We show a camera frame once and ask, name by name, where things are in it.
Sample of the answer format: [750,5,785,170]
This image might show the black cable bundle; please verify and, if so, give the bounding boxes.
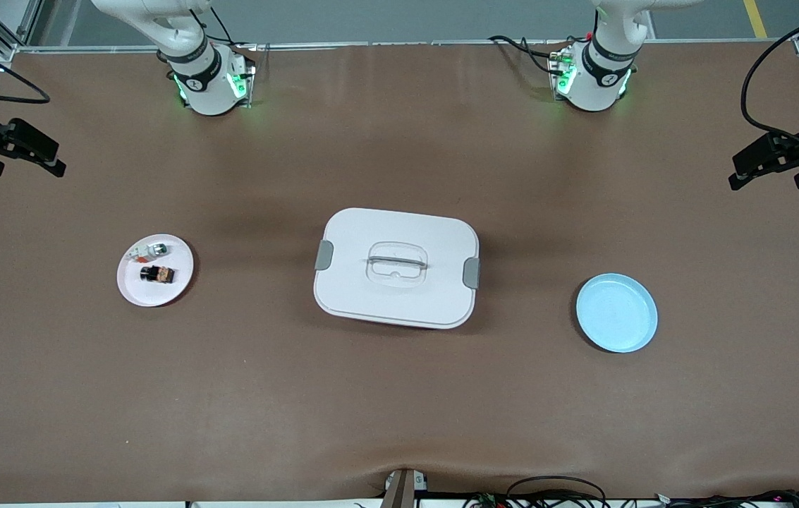
[466,490,799,508]

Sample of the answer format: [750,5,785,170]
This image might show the light blue round plate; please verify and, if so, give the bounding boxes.
[575,273,659,353]

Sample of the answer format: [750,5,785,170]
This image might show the brown camera post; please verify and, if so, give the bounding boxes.
[382,468,429,508]

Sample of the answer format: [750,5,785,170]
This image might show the pink round plate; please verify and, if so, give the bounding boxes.
[116,234,195,308]

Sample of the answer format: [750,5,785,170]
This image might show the black base cable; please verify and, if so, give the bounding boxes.
[488,35,559,75]
[188,6,235,47]

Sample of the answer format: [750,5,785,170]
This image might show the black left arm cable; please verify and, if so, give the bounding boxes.
[740,6,799,152]

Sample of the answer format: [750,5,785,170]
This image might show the white grey orange connector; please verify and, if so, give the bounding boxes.
[126,242,169,264]

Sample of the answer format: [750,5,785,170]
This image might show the pink box with white lid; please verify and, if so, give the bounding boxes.
[312,207,481,330]

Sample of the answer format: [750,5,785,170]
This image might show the silver table edge rail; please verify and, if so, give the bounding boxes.
[15,38,798,53]

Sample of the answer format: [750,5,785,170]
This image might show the black looped cable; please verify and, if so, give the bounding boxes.
[505,476,609,508]

